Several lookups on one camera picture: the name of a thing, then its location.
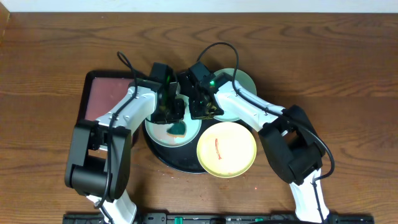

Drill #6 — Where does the yellow plate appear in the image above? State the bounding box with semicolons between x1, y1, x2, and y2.
197;122;257;178

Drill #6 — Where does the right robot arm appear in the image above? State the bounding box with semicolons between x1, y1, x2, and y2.
178;72;333;223

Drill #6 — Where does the rectangular dark red tray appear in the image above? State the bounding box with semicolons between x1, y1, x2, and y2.
76;70;134;124

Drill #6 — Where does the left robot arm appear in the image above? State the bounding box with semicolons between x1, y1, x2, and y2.
65;78;184;223

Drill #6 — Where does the round black tray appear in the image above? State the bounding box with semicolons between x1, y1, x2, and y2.
142;118;252;174

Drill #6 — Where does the green yellow sponge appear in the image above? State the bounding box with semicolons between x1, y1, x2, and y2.
167;121;187;138

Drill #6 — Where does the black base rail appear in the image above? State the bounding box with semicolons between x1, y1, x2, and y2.
62;213;374;224

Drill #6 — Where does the light blue plate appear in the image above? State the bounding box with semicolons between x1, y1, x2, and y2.
214;68;257;122
145;95;201;147

